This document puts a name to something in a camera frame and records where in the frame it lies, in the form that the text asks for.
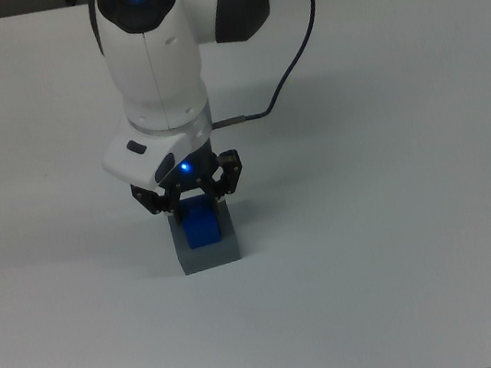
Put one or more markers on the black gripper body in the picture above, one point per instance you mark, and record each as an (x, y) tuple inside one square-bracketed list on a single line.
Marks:
[(196, 168)]

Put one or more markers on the grey hollow cuboid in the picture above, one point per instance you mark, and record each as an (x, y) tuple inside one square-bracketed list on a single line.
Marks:
[(212, 257)]

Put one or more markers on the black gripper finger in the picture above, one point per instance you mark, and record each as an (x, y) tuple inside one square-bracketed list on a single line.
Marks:
[(155, 200), (230, 174)]

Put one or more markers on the blue rectangular block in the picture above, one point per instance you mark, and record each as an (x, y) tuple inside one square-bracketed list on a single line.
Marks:
[(203, 228)]

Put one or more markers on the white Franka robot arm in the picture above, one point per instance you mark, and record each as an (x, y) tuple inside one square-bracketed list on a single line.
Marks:
[(151, 59)]

